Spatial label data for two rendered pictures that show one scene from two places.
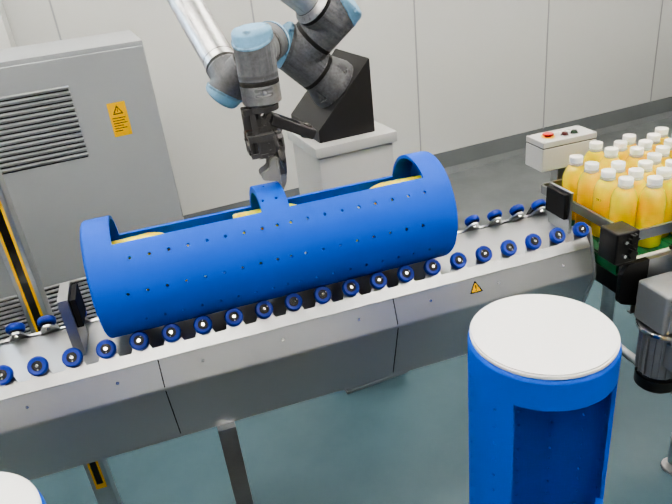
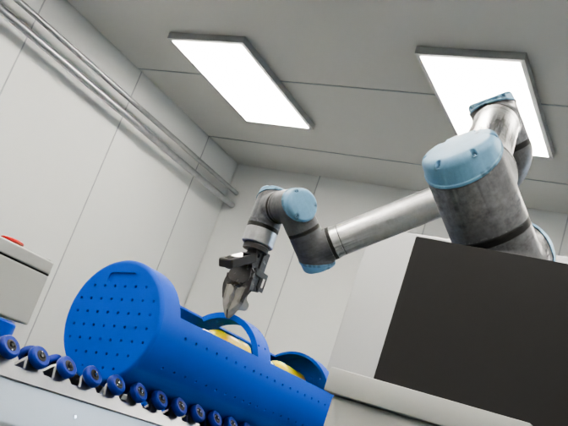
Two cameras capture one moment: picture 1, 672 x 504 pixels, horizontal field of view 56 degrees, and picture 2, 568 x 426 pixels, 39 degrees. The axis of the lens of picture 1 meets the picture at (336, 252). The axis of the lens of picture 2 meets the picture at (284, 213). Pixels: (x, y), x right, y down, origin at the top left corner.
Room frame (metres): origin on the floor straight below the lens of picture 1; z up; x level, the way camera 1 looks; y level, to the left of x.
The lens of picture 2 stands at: (3.12, -1.21, 0.96)
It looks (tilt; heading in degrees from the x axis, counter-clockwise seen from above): 15 degrees up; 140
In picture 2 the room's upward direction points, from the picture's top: 19 degrees clockwise
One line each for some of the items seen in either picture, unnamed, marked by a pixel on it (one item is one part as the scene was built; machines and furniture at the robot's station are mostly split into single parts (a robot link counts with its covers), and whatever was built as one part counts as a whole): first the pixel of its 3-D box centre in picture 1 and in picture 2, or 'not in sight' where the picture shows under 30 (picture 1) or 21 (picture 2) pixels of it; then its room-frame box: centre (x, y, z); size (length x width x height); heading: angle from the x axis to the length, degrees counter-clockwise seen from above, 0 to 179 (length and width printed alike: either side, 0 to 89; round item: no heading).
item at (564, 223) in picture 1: (558, 208); not in sight; (1.64, -0.65, 0.99); 0.10 x 0.02 x 0.12; 14
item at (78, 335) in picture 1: (76, 318); not in sight; (1.31, 0.64, 1.00); 0.10 x 0.04 x 0.15; 14
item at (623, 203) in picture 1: (622, 213); not in sight; (1.55, -0.80, 0.99); 0.07 x 0.07 x 0.19
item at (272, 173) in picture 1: (273, 174); (232, 303); (1.43, 0.13, 1.27); 0.06 x 0.03 x 0.09; 105
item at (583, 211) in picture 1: (581, 210); not in sight; (1.66, -0.73, 0.96); 0.40 x 0.01 x 0.03; 14
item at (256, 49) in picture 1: (255, 54); (270, 210); (1.44, 0.13, 1.54); 0.10 x 0.09 x 0.12; 168
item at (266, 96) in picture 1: (261, 94); (258, 238); (1.44, 0.13, 1.45); 0.10 x 0.09 x 0.05; 15
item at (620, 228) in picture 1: (617, 244); not in sight; (1.46, -0.74, 0.95); 0.10 x 0.07 x 0.10; 14
